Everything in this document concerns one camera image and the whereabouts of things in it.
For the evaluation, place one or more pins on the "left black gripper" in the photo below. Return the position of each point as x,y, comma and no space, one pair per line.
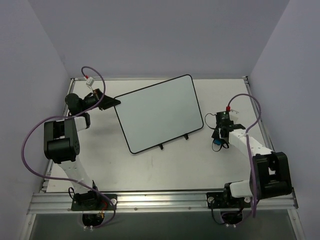
100,100

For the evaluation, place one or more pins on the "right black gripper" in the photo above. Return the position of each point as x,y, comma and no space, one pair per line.
227,127

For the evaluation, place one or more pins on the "blue whiteboard eraser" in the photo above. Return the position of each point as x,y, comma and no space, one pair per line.
217,142

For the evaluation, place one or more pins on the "white whiteboard black frame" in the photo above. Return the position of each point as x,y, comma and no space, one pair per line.
154,115

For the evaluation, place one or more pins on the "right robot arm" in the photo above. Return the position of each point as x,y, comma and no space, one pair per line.
269,175

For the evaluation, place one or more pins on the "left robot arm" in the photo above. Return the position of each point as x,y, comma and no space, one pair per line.
62,144

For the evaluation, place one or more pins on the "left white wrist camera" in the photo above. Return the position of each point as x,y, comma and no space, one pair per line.
90,81

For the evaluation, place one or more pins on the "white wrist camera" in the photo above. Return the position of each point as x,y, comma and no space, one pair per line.
233,114
90,81

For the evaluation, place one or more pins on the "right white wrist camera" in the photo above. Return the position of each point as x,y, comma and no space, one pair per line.
233,114

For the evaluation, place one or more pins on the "back aluminium rail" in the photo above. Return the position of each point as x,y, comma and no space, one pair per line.
162,78

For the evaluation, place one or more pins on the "right aluminium side rail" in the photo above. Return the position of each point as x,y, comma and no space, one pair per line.
265,130

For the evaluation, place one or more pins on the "aluminium side rail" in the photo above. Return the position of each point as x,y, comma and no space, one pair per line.
265,130
45,181

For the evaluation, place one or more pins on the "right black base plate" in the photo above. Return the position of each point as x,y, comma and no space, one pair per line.
217,200

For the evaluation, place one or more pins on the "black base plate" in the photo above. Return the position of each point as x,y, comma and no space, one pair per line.
92,201
217,200

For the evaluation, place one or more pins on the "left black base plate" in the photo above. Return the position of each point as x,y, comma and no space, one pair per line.
92,201

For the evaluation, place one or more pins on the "left aluminium side rail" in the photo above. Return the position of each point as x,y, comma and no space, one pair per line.
45,181

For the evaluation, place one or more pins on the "aluminium front rail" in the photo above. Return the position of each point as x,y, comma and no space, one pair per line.
151,202

